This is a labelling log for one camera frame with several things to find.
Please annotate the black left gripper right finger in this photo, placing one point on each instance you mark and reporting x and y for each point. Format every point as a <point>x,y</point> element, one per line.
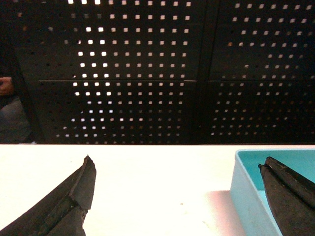
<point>291,198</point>

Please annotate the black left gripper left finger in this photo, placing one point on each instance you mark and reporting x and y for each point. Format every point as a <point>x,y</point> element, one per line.
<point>62,212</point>

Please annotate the light teal plastic tray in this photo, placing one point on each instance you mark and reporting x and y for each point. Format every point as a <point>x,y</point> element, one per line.
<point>247,189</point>

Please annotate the bystander hand in background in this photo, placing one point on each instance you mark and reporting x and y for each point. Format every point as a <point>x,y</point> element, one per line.
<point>6,86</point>

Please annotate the black perforated metal panel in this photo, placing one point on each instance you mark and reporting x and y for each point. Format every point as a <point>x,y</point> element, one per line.
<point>165,71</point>

